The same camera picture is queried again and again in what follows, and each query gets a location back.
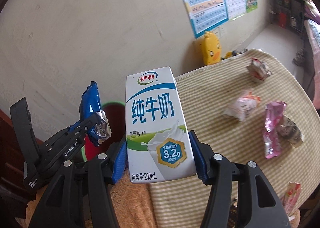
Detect red bin with green rim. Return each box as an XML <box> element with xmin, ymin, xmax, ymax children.
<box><xmin>81</xmin><ymin>101</ymin><xmax>127</xmax><ymax>163</ymax></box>

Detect yellow duck toy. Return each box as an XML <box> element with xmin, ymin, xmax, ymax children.
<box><xmin>199</xmin><ymin>31</ymin><xmax>222</xmax><ymax>66</ymax></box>

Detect dark shelf table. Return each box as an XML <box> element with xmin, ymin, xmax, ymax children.
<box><xmin>266</xmin><ymin>0</ymin><xmax>307</xmax><ymax>35</ymax></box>

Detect folded pink blanket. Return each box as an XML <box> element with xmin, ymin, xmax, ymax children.
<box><xmin>297</xmin><ymin>0</ymin><xmax>320</xmax><ymax>19</ymax></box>

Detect tan fleece cloth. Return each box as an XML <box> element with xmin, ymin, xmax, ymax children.
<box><xmin>25</xmin><ymin>178</ymin><xmax>157</xmax><ymax>228</ymax></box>

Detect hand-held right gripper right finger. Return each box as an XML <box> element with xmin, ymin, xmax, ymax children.
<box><xmin>189</xmin><ymin>130</ymin><xmax>293</xmax><ymax>228</ymax></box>

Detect bed with plaid sheet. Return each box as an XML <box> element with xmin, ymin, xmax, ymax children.
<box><xmin>304</xmin><ymin>18</ymin><xmax>320</xmax><ymax>106</ymax></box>

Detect pink and white wrapper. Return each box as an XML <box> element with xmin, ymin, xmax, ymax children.
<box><xmin>223</xmin><ymin>89</ymin><xmax>261</xmax><ymax>121</ymax></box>

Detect red container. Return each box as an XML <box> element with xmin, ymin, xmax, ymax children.
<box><xmin>278</xmin><ymin>13</ymin><xmax>288</xmax><ymax>28</ymax></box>

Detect blue letter chart poster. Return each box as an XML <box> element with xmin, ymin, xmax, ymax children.
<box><xmin>171</xmin><ymin>0</ymin><xmax>229</xmax><ymax>39</ymax></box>

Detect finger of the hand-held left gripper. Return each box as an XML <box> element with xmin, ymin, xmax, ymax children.
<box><xmin>65</xmin><ymin>120</ymin><xmax>87</xmax><ymax>133</ymax></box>
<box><xmin>70</xmin><ymin>114</ymin><xmax>103</xmax><ymax>143</ymax></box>

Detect strawberry print wrapper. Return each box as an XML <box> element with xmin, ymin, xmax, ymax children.
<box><xmin>280</xmin><ymin>182</ymin><xmax>302</xmax><ymax>215</ymax></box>

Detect white milk carton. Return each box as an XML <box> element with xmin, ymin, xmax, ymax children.
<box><xmin>125</xmin><ymin>66</ymin><xmax>197</xmax><ymax>184</ymax></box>

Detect yellow toy vehicle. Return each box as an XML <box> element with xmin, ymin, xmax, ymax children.
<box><xmin>224</xmin><ymin>49</ymin><xmax>248</xmax><ymax>59</ymax></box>

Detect pink foil pouch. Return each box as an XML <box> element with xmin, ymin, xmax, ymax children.
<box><xmin>262</xmin><ymin>101</ymin><xmax>288</xmax><ymax>160</ymax></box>

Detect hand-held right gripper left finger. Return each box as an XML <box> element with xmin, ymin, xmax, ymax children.
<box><xmin>27</xmin><ymin>135</ymin><xmax>129</xmax><ymax>228</ymax></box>

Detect dark blue foil wrapper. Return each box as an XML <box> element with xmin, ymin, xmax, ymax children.
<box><xmin>79</xmin><ymin>81</ymin><xmax>112</xmax><ymax>147</ymax></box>

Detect red white paper ball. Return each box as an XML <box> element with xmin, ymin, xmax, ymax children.
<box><xmin>246</xmin><ymin>58</ymin><xmax>272</xmax><ymax>84</ymax></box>

